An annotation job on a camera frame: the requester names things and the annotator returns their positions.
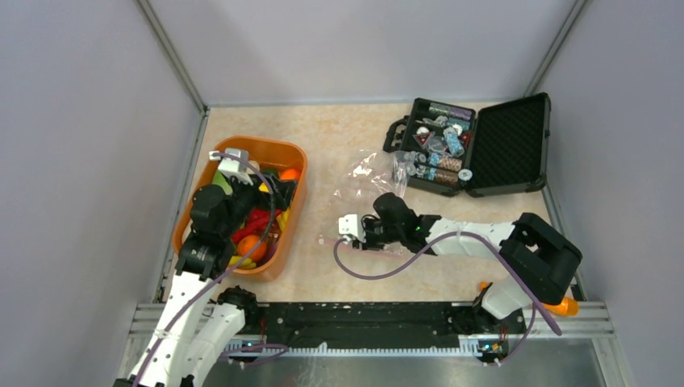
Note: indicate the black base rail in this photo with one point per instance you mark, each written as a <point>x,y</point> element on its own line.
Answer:
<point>363,325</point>

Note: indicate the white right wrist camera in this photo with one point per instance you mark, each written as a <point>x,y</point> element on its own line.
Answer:
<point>350,227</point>

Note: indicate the black poker chip case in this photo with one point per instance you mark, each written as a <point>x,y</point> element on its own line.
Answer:
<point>500,149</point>

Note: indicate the orange fruit toy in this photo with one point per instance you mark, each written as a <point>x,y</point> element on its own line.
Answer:
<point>254,245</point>
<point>290,175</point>

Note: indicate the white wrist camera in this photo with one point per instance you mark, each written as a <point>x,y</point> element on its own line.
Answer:
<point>350,227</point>
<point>233,164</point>

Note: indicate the red chili pepper toy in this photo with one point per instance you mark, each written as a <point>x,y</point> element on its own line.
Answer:
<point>256,221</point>

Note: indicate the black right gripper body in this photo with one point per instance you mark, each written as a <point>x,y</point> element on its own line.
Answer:
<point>377,234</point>

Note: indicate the orange carrot toy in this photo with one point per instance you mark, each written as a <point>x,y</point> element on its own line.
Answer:
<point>561,306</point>

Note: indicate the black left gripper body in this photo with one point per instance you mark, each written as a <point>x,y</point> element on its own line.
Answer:
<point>244,197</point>

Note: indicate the green napa cabbage toy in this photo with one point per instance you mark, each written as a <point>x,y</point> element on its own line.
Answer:
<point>220,180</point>

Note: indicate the yellow banana toy front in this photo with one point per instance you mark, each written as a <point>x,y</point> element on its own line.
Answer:
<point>242,263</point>

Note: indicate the clear zip top bag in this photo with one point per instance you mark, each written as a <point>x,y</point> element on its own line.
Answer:
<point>357,182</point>

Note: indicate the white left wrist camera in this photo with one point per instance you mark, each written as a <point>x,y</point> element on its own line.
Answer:
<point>233,164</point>

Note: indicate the orange plastic bin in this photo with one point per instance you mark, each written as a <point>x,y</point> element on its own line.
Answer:
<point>202,237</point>

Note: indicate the orange fruit toy front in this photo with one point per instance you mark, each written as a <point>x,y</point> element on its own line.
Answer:
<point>254,245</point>

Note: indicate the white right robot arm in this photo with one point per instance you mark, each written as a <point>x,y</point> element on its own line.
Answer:
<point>540,262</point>

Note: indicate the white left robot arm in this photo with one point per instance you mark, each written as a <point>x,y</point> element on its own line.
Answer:
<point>182,351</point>

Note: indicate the orange fruit toy back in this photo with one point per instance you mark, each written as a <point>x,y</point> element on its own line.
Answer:
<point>290,175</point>

